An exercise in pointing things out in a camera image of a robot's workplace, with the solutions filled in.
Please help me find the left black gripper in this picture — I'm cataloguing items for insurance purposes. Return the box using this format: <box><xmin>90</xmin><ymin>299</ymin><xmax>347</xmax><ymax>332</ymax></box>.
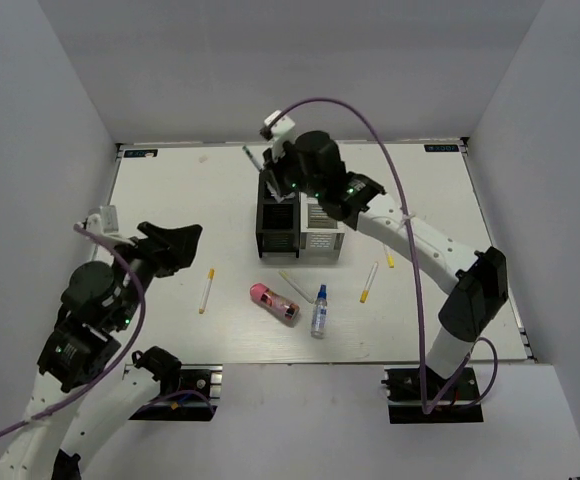
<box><xmin>107</xmin><ymin>220</ymin><xmax>204</xmax><ymax>329</ymax></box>

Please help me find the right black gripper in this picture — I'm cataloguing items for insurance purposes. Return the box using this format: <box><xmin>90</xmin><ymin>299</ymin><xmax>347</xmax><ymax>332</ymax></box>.
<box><xmin>262</xmin><ymin>140</ymin><xmax>325</xmax><ymax>201</ymax></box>

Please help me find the red ink pen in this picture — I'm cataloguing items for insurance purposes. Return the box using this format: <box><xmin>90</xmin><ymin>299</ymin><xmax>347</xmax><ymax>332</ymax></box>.
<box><xmin>266</xmin><ymin>182</ymin><xmax>295</xmax><ymax>203</ymax></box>

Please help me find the green gel pen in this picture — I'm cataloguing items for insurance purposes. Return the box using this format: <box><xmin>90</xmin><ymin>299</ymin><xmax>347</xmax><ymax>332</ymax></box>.
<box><xmin>242</xmin><ymin>145</ymin><xmax>264</xmax><ymax>172</ymax></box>

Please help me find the white marker yellow cap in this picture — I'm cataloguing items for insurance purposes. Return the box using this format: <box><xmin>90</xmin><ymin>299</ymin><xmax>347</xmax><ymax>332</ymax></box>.
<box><xmin>198</xmin><ymin>268</ymin><xmax>215</xmax><ymax>314</ymax></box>

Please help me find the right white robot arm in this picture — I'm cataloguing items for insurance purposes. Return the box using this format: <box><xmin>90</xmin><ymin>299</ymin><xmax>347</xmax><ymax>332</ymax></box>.
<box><xmin>261</xmin><ymin>127</ymin><xmax>509</xmax><ymax>399</ymax></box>

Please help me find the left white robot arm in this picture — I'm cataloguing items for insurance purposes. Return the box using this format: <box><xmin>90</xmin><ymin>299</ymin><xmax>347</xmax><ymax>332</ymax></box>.
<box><xmin>0</xmin><ymin>222</ymin><xmax>203</xmax><ymax>479</ymax></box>

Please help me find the black slotted pen holder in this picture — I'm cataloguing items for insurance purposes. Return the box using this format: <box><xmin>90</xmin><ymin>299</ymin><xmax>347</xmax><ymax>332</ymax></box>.
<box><xmin>255</xmin><ymin>174</ymin><xmax>301</xmax><ymax>258</ymax></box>

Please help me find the white slotted pen holder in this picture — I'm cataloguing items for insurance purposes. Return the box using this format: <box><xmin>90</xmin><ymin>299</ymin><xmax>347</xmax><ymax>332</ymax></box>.
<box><xmin>299</xmin><ymin>194</ymin><xmax>345</xmax><ymax>262</ymax></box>

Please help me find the pale yellow cap marker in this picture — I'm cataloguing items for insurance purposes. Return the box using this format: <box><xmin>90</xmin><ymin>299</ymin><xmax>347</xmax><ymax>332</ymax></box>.
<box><xmin>278</xmin><ymin>270</ymin><xmax>315</xmax><ymax>304</ymax></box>

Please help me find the left corner label sticker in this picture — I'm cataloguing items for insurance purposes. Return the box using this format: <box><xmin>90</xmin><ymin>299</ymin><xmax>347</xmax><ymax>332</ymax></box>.
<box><xmin>123</xmin><ymin>149</ymin><xmax>158</xmax><ymax>158</ymax></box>

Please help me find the corner label sticker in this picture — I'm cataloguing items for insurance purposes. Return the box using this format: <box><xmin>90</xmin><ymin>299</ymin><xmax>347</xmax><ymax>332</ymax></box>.
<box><xmin>424</xmin><ymin>144</ymin><xmax>460</xmax><ymax>153</ymax></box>
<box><xmin>123</xmin><ymin>149</ymin><xmax>158</xmax><ymax>158</ymax></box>

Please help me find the pink cap candy tube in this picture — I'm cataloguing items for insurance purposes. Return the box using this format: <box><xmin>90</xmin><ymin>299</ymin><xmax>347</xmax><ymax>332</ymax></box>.
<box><xmin>249</xmin><ymin>283</ymin><xmax>300</xmax><ymax>326</ymax></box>

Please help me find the blue spray bottle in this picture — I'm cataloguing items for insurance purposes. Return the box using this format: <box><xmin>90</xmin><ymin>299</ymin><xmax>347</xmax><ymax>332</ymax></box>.
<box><xmin>311</xmin><ymin>284</ymin><xmax>327</xmax><ymax>339</ymax></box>

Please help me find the right corner label sticker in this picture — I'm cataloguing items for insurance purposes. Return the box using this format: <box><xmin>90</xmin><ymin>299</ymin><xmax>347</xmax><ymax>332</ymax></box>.
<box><xmin>424</xmin><ymin>144</ymin><xmax>460</xmax><ymax>153</ymax></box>

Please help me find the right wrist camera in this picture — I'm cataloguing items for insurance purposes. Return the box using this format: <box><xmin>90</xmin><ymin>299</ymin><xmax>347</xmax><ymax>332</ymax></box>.
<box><xmin>259</xmin><ymin>110</ymin><xmax>296</xmax><ymax>159</ymax></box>

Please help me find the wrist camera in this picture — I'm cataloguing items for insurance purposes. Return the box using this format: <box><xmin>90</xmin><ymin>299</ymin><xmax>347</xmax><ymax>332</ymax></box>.
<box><xmin>83</xmin><ymin>205</ymin><xmax>119</xmax><ymax>238</ymax></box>
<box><xmin>259</xmin><ymin>110</ymin><xmax>296</xmax><ymax>159</ymax></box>

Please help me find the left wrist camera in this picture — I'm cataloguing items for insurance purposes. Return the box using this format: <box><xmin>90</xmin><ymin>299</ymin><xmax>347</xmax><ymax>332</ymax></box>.
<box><xmin>83</xmin><ymin>205</ymin><xmax>119</xmax><ymax>238</ymax></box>

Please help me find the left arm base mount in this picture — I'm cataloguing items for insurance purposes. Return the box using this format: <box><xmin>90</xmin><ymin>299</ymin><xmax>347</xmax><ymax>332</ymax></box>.
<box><xmin>130</xmin><ymin>365</ymin><xmax>223</xmax><ymax>422</ymax></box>

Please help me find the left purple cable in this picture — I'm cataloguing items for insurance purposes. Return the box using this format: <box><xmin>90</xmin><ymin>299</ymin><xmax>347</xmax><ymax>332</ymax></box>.
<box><xmin>0</xmin><ymin>223</ymin><xmax>216</xmax><ymax>454</ymax></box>

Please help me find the purple cable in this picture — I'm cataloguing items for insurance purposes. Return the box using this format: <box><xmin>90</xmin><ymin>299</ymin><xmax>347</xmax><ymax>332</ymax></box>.
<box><xmin>274</xmin><ymin>97</ymin><xmax>500</xmax><ymax>415</ymax></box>
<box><xmin>0</xmin><ymin>223</ymin><xmax>216</xmax><ymax>454</ymax></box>

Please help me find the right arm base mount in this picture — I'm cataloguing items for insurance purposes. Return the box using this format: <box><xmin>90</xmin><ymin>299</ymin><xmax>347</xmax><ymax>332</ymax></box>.
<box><xmin>380</xmin><ymin>367</ymin><xmax>485</xmax><ymax>425</ymax></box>

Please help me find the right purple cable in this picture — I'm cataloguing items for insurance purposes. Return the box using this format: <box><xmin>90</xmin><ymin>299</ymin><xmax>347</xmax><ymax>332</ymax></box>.
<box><xmin>274</xmin><ymin>97</ymin><xmax>500</xmax><ymax>415</ymax></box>

